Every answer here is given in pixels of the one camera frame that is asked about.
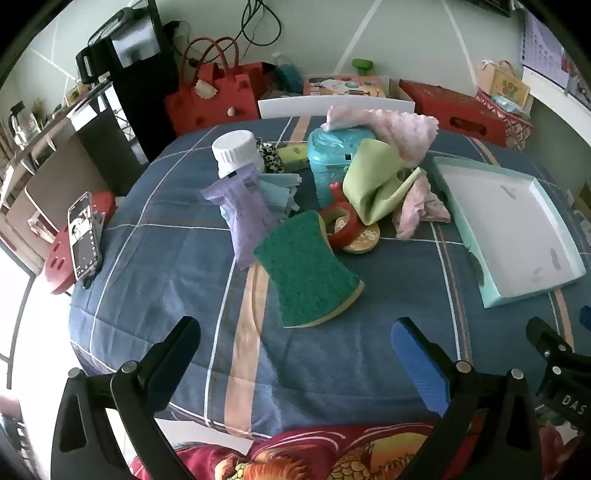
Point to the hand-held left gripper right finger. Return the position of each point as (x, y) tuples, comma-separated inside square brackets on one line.
[(418, 364)]

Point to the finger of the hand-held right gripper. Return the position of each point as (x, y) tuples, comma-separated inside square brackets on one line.
[(549, 341), (585, 319)]

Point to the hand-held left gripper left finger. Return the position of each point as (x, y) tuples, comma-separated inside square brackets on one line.
[(178, 350)]

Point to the mint white tray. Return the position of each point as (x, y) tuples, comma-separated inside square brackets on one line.
[(503, 230)]

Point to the green yellow sponge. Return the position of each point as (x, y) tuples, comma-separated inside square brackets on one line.
[(304, 272)]

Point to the red tape roll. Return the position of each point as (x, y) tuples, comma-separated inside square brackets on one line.
[(353, 228)]

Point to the purple cloth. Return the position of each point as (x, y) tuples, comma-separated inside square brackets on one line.
[(244, 212)]

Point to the blue face mask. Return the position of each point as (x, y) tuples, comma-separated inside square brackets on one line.
[(277, 194)]

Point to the light green cloth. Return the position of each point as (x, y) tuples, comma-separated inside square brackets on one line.
[(369, 180)]

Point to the black white spotted scrunchie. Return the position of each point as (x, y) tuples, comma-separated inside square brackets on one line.
[(272, 159)]

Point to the pink fluffy cloth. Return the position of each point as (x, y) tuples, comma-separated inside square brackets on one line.
[(406, 129)]

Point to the red printed blanket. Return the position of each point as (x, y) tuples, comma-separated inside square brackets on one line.
[(323, 452)]

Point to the round wooden disc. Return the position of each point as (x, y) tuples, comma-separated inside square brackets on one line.
[(367, 240)]

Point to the smartphone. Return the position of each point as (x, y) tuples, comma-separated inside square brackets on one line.
[(83, 240)]

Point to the red stool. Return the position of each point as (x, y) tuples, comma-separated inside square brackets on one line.
[(57, 267)]

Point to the red white patterned box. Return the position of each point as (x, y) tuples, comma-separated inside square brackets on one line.
[(512, 124)]

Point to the white plastic bottle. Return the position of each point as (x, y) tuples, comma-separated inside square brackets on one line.
[(235, 150)]

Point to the wooden side cabinet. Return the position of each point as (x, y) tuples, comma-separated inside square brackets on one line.
[(51, 184)]

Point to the small green box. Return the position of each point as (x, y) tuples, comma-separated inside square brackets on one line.
[(293, 157)]

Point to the teal plastic box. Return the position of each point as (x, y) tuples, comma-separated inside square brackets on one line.
[(328, 157)]

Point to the white desk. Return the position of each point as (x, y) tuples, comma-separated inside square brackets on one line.
[(554, 92)]

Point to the beige gift bag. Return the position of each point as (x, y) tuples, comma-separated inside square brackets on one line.
[(508, 87)]

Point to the red cardboard box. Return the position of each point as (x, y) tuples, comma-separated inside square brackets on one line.
[(452, 110)]

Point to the red felt handbag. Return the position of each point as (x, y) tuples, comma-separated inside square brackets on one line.
[(207, 101)]

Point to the black coffee machine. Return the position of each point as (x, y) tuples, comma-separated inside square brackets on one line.
[(138, 92)]

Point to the white chair back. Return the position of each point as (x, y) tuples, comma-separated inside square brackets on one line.
[(300, 106)]

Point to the glass kettle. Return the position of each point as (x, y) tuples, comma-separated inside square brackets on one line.
[(23, 124)]

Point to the colourful puzzle box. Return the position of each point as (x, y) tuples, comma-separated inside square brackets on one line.
[(341, 85)]

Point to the clear pump bottle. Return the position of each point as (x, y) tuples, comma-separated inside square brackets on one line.
[(280, 60)]

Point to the black monitor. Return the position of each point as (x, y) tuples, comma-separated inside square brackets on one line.
[(489, 5)]

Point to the wall calendar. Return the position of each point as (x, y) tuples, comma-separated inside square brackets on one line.
[(542, 46)]

